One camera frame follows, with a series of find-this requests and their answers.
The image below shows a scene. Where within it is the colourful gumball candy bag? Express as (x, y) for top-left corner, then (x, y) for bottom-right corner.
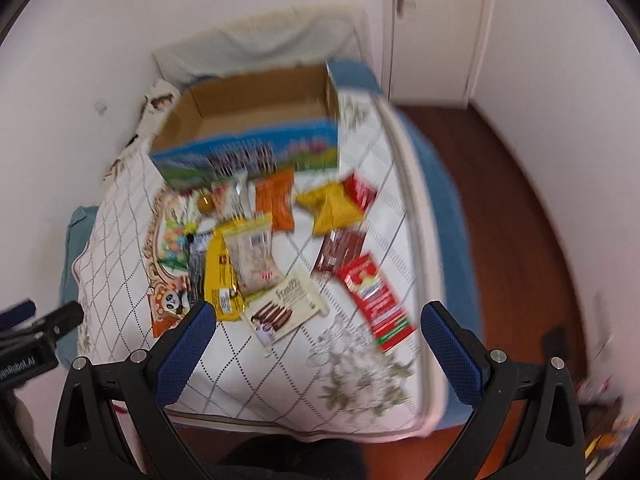
(156, 208), (198, 270)

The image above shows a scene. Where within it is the amber jelly cup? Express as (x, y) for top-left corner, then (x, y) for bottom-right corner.
(196, 190), (216, 217)

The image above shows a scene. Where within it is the clear silver snack packet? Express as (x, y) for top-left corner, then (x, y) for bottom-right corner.
(212, 170), (252, 223)

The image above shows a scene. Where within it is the orange sunflower seed packet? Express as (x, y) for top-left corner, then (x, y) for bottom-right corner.
(254, 168), (295, 232)

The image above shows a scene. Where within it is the yellow snack bag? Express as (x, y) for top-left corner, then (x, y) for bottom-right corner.
(295, 181), (364, 236)

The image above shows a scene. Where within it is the orange panda snack packet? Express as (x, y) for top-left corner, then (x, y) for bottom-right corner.
(148, 275), (190, 338)

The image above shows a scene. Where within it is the blue bed sheet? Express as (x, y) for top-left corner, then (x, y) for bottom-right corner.
(58, 58), (484, 430)

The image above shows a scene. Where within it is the black snack packet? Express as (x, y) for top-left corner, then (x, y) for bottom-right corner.
(186, 231), (213, 306)

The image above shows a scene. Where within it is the yellow cake packet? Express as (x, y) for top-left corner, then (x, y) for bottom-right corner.
(203, 219), (246, 322)

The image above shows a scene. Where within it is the red green snack packet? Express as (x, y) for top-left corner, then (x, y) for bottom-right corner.
(336, 252), (414, 352)

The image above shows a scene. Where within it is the white chocolate stick packet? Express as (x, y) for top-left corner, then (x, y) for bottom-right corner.
(241, 266), (330, 356)

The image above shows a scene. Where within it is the clear nut bar packet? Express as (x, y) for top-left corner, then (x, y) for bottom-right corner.
(221, 214), (283, 298)

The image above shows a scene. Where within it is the bear print pillow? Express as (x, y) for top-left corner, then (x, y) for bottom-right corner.
(102, 79), (180, 188)

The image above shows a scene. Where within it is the open milk cardboard box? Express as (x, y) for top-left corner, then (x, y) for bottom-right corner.
(149, 64), (341, 190)

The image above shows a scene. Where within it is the dark red wafer packet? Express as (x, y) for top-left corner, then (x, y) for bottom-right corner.
(312, 229), (366, 275)

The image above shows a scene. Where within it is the grey white pillow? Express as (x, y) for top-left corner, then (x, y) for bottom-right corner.
(153, 4), (373, 88)

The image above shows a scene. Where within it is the white closet door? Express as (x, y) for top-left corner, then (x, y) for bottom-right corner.
(384, 0), (495, 108)

